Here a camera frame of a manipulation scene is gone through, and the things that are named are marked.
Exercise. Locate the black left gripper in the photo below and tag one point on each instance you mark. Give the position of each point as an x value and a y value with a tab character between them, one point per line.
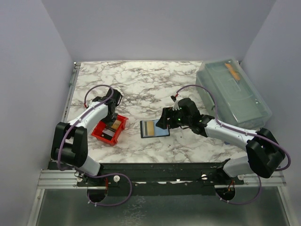
111	122

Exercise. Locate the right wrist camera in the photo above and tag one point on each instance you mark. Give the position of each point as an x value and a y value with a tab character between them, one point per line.
176	107

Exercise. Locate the yellow credit card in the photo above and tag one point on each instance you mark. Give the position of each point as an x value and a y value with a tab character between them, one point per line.
148	128

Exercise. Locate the green plastic storage box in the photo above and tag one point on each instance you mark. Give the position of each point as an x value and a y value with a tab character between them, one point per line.
237	103

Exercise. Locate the orange tool inside box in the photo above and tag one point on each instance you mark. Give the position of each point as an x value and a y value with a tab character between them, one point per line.
234	74

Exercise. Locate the black leather card holder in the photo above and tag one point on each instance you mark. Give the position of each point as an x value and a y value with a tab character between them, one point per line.
158	131

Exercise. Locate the aluminium rail frame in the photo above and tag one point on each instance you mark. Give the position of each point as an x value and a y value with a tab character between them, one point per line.
146	87

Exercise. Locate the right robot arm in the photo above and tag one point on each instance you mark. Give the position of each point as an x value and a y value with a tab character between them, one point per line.
263	155

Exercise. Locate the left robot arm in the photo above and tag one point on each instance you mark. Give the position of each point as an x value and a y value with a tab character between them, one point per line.
70	145

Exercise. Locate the cards in red bin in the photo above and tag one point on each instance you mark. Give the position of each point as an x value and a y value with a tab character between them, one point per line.
116	125

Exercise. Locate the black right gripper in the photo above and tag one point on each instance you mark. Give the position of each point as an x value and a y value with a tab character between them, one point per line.
167	113

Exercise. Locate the red plastic bin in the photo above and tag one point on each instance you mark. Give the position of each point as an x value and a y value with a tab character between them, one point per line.
102	126

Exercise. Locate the black card in bin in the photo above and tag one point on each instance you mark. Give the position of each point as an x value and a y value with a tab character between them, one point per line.
107	134

